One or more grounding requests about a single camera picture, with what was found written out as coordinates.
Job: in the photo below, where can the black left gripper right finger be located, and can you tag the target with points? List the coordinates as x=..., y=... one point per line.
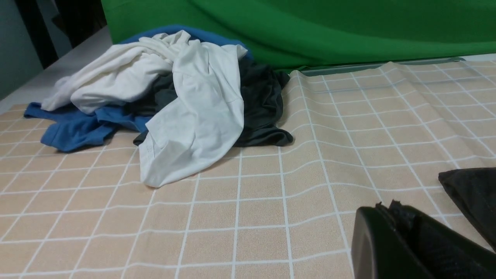
x=473, y=191

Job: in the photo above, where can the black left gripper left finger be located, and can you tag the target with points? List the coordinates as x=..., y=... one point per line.
x=401, y=242

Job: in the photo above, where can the beige checkered tablecloth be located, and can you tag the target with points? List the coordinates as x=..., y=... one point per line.
x=359, y=138

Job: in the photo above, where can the dark gray crumpled garment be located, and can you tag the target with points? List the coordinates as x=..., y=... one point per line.
x=261, y=89

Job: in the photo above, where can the white crumpled garment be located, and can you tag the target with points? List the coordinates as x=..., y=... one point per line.
x=189, y=134

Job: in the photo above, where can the green backdrop cloth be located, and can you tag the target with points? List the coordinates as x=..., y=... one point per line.
x=292, y=33

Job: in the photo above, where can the blue crumpled garment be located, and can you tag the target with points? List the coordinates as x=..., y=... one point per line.
x=77, y=128

